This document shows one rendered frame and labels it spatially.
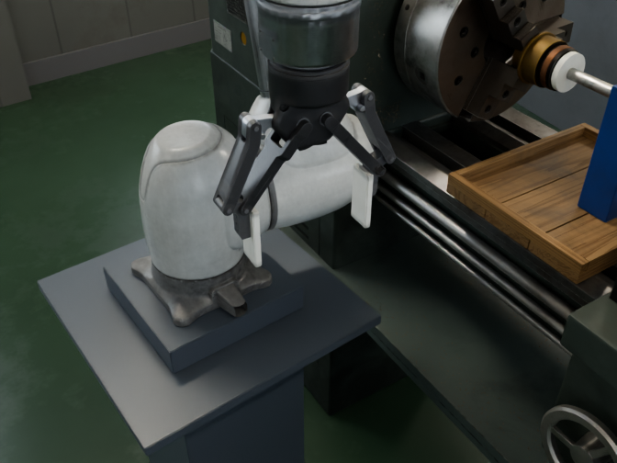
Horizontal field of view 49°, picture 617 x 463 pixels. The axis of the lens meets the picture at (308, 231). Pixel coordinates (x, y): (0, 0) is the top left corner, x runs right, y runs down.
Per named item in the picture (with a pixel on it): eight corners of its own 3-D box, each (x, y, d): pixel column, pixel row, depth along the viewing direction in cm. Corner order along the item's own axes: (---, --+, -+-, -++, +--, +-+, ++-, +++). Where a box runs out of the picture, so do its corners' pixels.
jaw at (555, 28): (505, 20, 126) (550, 5, 131) (501, 46, 130) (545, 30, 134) (551, 39, 119) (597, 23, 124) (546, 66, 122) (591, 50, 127)
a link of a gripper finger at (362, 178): (353, 163, 74) (358, 162, 74) (350, 215, 78) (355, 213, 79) (368, 176, 72) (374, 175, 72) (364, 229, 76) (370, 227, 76)
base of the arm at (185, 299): (191, 344, 103) (187, 318, 100) (129, 268, 117) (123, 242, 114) (289, 295, 112) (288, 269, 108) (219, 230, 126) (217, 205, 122)
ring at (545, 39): (510, 32, 116) (551, 50, 110) (548, 21, 120) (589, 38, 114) (500, 83, 122) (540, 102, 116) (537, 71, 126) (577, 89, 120)
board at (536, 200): (445, 191, 124) (448, 173, 122) (579, 140, 139) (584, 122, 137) (576, 285, 104) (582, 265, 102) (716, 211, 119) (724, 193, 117)
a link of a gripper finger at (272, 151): (316, 127, 64) (307, 120, 63) (250, 221, 66) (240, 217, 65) (296, 109, 67) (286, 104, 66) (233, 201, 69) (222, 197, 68)
